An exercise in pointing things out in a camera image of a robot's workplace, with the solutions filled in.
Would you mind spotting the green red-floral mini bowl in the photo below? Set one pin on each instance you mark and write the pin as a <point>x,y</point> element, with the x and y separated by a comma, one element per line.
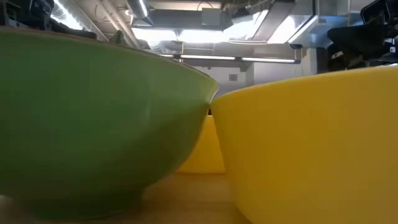
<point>93,124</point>

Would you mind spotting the yellow mini bowl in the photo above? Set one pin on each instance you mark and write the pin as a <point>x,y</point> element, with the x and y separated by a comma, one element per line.
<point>205,149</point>
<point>311,140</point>

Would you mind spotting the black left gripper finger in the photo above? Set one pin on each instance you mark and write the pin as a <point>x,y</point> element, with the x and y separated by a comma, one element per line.
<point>79,32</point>

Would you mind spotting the long ceiling light tube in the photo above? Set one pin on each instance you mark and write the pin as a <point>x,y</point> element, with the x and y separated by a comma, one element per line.
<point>268,59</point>
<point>208,57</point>

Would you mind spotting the grey ceiling box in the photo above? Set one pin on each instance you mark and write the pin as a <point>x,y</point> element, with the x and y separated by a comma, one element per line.
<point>211,16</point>

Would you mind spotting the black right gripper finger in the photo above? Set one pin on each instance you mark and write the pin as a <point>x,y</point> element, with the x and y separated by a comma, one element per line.
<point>348,36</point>

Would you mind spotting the rectangular silver ventilation duct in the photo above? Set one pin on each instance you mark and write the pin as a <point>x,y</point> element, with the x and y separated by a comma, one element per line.
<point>298,28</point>

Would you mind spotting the round silver ventilation duct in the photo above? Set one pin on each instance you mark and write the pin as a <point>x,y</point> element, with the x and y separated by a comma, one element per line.
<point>140,9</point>

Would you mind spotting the grey wall vent grille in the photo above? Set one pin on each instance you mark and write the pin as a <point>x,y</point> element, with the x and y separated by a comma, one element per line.
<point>233,77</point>

